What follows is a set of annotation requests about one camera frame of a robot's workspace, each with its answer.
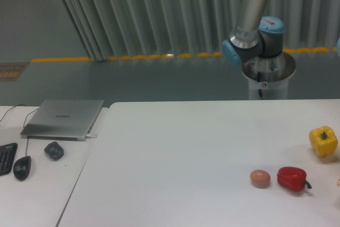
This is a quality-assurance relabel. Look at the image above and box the black cable on desk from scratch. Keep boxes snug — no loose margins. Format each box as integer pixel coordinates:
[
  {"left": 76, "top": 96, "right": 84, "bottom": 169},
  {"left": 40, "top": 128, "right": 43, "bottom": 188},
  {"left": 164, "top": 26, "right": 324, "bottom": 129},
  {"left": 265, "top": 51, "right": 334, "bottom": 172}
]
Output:
[{"left": 0, "top": 104, "right": 41, "bottom": 122}]

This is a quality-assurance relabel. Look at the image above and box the silver closed laptop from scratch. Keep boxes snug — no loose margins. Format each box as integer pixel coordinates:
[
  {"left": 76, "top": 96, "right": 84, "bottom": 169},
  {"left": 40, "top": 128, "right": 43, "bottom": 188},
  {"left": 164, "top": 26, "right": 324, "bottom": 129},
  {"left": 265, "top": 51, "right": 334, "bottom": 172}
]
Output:
[{"left": 21, "top": 99, "right": 104, "bottom": 141}]

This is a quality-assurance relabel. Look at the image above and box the black mouse cable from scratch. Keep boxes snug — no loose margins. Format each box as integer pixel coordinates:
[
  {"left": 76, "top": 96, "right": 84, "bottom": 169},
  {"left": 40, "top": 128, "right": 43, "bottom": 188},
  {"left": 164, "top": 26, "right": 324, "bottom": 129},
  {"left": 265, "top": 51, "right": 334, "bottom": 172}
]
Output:
[{"left": 23, "top": 109, "right": 40, "bottom": 157}]

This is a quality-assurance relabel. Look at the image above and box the small black case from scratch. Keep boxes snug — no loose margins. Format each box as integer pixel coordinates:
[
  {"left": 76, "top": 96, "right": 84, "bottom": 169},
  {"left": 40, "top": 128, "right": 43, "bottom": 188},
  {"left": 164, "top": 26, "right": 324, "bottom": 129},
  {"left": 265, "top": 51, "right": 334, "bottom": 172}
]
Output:
[{"left": 44, "top": 141, "right": 64, "bottom": 161}]

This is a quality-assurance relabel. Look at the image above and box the black keyboard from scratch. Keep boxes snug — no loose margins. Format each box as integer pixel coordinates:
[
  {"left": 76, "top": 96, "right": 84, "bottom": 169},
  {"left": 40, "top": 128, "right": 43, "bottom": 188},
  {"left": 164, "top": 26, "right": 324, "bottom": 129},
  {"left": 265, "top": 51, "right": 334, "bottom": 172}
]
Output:
[{"left": 0, "top": 143, "right": 18, "bottom": 176}]

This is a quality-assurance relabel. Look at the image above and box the brown egg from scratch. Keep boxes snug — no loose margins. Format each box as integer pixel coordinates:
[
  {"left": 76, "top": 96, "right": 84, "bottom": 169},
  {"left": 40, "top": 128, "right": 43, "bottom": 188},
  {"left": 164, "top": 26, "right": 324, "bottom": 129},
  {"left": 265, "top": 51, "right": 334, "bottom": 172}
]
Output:
[{"left": 250, "top": 170, "right": 271, "bottom": 187}]

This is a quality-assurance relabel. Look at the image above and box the grey pleated curtain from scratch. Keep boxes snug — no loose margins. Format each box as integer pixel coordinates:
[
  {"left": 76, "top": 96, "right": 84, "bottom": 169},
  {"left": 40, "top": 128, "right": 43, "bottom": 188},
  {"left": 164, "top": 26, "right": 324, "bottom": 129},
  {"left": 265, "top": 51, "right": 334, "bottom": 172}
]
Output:
[{"left": 63, "top": 0, "right": 339, "bottom": 61}]

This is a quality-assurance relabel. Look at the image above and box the black pedestal cable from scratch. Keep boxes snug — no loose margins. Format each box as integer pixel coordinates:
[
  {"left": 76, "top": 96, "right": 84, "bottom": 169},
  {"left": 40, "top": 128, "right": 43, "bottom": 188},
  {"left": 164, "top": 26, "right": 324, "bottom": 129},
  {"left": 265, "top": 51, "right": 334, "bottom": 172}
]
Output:
[{"left": 256, "top": 71, "right": 264, "bottom": 99}]

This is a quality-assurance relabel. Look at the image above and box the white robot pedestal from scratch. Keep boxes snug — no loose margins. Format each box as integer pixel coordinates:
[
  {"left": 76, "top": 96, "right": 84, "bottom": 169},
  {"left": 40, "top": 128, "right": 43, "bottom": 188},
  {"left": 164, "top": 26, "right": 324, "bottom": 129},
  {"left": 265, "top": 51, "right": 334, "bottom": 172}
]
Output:
[{"left": 242, "top": 52, "right": 296, "bottom": 100}]

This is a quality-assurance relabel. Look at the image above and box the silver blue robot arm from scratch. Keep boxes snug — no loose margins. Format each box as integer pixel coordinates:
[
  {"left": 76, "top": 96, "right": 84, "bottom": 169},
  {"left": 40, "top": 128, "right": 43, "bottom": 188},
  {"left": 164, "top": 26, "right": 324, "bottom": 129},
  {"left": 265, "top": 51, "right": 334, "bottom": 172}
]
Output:
[{"left": 222, "top": 0, "right": 339, "bottom": 65}]

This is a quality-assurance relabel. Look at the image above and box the black computer mouse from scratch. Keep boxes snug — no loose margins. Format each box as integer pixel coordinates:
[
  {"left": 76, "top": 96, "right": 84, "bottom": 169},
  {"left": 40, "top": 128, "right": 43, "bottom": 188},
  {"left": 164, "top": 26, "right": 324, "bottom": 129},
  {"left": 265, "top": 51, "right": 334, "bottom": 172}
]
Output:
[{"left": 13, "top": 156, "right": 31, "bottom": 181}]

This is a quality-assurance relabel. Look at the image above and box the red bell pepper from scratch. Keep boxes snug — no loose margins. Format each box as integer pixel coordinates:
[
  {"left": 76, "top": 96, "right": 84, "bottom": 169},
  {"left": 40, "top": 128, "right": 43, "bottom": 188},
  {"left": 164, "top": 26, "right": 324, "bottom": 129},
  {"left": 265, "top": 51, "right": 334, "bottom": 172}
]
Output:
[{"left": 277, "top": 166, "right": 312, "bottom": 192}]

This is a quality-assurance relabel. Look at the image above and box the yellow bell pepper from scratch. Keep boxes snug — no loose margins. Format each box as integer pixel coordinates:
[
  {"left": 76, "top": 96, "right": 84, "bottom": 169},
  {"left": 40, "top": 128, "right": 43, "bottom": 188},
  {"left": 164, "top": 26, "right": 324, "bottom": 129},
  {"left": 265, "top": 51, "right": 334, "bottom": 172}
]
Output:
[{"left": 309, "top": 126, "right": 338, "bottom": 157}]

